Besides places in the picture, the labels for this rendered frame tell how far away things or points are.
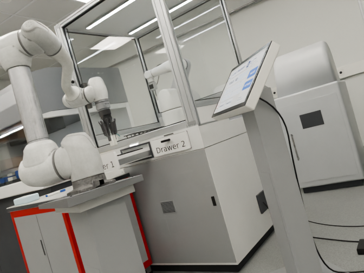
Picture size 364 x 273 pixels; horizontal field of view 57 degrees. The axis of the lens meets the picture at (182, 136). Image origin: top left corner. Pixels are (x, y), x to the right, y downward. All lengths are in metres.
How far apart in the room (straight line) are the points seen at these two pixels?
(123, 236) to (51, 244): 0.78
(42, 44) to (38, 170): 0.60
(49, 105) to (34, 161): 1.38
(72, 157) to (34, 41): 0.58
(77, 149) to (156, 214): 1.00
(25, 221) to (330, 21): 4.31
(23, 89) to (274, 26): 4.07
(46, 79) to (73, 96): 0.94
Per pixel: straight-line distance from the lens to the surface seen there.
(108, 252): 1.59
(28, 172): 1.71
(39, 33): 1.76
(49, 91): 3.07
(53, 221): 2.21
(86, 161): 1.58
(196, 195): 2.16
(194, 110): 2.05
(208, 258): 2.30
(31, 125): 1.74
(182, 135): 2.09
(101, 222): 1.57
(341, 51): 5.08
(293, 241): 1.77
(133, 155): 2.17
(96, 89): 2.16
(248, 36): 5.32
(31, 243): 2.50
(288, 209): 1.73
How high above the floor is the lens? 0.92
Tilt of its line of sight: level
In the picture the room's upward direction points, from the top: 16 degrees counter-clockwise
